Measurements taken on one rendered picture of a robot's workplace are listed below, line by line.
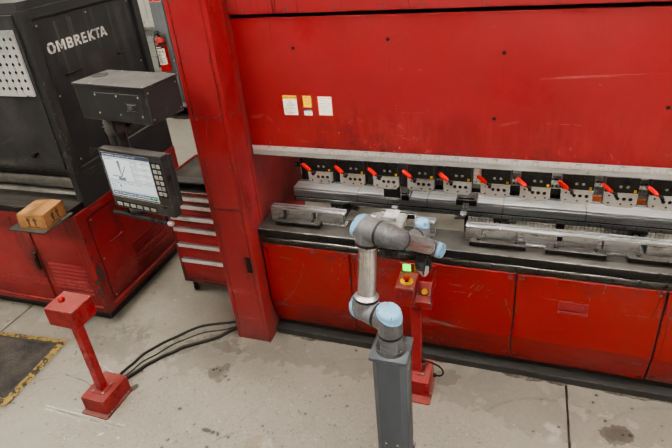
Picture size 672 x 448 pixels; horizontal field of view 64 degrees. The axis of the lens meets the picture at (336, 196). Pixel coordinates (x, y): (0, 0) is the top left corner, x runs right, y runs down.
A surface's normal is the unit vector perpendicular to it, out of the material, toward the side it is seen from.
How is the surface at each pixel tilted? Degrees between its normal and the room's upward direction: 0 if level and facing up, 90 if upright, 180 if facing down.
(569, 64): 90
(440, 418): 0
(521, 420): 0
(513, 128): 90
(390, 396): 90
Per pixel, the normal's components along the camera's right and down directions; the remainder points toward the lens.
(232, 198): -0.33, 0.47
